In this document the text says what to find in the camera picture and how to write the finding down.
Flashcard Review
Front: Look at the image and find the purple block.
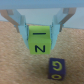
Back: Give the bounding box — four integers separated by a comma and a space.
48, 57, 68, 81

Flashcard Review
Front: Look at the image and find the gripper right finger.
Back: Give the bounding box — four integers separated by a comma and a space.
49, 8, 80, 52

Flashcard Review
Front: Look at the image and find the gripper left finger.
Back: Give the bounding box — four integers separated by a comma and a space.
1, 8, 35, 54

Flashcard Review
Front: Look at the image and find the yellow block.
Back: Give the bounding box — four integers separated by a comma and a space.
28, 23, 53, 55

